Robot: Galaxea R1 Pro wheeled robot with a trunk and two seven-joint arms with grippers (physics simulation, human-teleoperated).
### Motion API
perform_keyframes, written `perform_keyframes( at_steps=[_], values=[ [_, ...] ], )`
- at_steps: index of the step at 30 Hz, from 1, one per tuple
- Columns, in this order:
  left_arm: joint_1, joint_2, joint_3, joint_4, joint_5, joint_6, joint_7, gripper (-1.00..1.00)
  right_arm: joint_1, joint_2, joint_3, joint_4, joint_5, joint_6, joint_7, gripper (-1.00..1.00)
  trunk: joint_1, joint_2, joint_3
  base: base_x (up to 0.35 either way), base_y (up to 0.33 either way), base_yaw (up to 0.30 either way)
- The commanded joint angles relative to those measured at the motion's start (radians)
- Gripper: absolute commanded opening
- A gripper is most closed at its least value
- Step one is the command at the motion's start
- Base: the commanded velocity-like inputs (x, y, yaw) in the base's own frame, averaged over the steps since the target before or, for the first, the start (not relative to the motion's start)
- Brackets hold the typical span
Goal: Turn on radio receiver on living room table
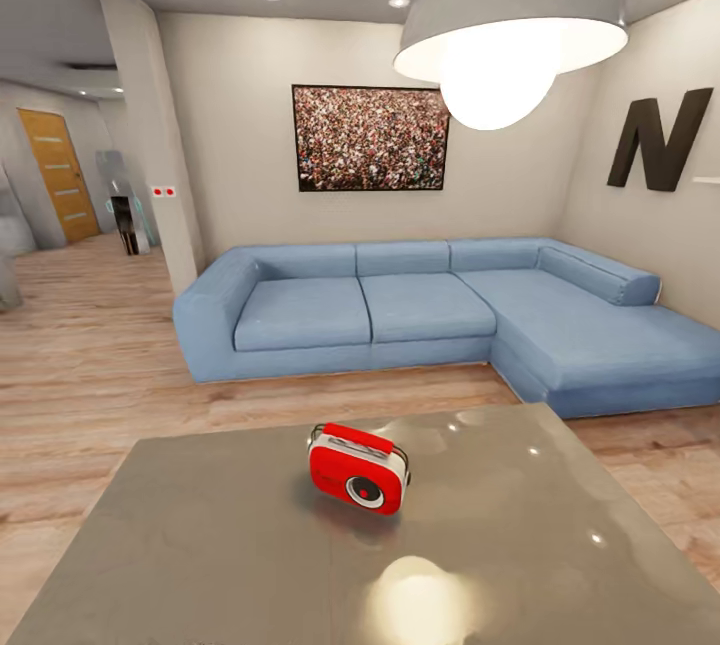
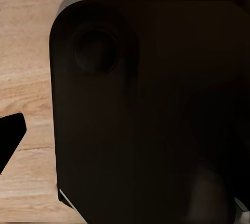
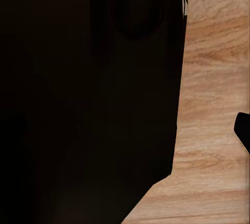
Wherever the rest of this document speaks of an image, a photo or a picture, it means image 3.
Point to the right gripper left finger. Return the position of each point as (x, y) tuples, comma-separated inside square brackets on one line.
[(12, 130)]

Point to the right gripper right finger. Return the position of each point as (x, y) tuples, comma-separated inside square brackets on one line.
[(242, 128)]

